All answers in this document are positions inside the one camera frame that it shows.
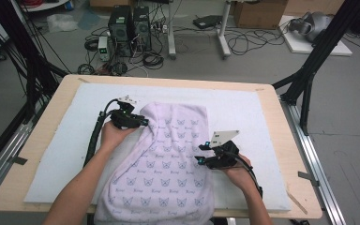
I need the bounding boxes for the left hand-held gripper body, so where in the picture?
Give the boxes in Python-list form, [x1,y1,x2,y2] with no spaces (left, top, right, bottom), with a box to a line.
[108,95,143,130]

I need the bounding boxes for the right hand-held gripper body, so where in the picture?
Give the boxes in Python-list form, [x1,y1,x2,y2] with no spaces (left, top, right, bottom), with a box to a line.
[204,129,242,171]

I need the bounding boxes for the pale purple printed towel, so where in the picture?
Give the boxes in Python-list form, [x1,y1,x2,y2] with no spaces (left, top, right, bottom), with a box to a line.
[93,101,216,225]

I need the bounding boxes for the person's left hand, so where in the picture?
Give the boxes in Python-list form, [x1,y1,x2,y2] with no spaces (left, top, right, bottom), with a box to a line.
[100,121,139,153]

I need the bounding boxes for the person's right hand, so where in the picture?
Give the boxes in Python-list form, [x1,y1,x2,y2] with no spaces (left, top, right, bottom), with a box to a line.
[223,154,254,191]

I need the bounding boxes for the white grid foam mat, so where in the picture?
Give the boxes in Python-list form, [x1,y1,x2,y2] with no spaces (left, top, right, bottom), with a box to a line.
[22,82,293,212]

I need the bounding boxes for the small white power supply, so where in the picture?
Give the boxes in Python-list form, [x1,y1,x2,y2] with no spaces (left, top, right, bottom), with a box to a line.
[97,36,111,62]

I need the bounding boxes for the thin wooden strip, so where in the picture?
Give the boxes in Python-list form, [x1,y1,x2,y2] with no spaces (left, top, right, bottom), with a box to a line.
[285,190,309,216]

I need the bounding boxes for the large black computer tower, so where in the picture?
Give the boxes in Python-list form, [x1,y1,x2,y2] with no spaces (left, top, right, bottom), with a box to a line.
[107,5,134,58]

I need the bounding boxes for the slim black computer tower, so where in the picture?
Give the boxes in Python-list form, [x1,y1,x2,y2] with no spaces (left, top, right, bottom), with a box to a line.
[133,6,153,53]

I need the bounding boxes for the white desk leg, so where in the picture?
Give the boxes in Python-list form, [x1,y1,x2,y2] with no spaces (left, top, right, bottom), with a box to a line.
[167,0,178,60]
[217,0,233,59]

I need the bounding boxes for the clear plastic bag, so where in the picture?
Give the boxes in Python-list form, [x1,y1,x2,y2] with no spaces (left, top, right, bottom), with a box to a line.
[46,13,80,34]

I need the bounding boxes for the flat black device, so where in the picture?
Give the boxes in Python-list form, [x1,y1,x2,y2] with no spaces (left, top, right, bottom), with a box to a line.
[192,14,223,30]

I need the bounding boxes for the white floor board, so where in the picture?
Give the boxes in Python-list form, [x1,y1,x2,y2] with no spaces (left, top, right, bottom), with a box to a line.
[277,15,353,57]

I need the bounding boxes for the brown cardboard box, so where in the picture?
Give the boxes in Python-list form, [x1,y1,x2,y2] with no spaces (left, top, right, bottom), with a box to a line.
[233,0,289,30]

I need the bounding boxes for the grey headset device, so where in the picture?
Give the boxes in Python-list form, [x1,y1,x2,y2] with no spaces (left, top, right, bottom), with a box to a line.
[288,11,334,43]

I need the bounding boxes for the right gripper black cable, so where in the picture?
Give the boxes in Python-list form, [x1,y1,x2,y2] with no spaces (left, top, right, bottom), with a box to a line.
[228,149,263,199]

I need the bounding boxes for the coiled black cable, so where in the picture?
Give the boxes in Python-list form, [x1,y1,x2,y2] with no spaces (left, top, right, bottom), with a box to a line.
[142,51,165,70]

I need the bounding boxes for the aluminium rail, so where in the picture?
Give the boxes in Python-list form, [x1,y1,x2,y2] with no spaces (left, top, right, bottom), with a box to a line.
[279,96,348,225]
[0,102,46,205]

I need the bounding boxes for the loose black floor cables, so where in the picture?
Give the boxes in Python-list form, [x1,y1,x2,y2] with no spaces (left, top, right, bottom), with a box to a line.
[224,27,288,57]

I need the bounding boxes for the black metal frame stand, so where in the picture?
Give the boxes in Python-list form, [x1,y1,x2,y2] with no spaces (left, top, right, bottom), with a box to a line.
[0,0,70,125]
[271,0,360,136]

